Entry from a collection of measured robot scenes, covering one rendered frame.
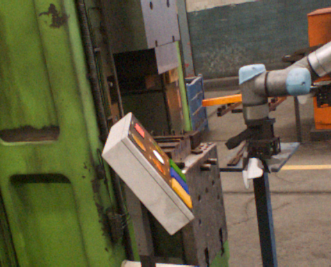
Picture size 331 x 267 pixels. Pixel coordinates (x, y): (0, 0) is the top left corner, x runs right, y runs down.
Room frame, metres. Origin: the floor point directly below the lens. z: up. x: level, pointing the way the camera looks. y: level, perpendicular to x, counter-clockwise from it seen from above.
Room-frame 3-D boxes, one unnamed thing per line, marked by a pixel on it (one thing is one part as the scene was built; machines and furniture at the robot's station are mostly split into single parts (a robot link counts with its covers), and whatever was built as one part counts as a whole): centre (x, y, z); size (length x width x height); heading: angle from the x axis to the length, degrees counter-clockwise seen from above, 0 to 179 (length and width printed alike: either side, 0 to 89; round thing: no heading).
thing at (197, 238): (2.08, 0.04, 0.69); 0.56 x 0.38 x 0.45; 63
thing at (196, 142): (2.12, -0.16, 0.95); 0.12 x 0.08 x 0.06; 63
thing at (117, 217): (1.66, 0.15, 0.80); 0.06 x 0.03 x 0.14; 153
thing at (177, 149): (2.03, 0.06, 0.96); 0.42 x 0.20 x 0.09; 63
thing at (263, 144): (1.47, -0.34, 1.07); 0.09 x 0.08 x 0.12; 49
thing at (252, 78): (1.47, -0.33, 1.23); 0.09 x 0.08 x 0.11; 57
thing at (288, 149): (2.35, -0.52, 0.75); 0.40 x 0.30 x 0.02; 148
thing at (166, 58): (2.03, 0.06, 1.32); 0.42 x 0.20 x 0.10; 63
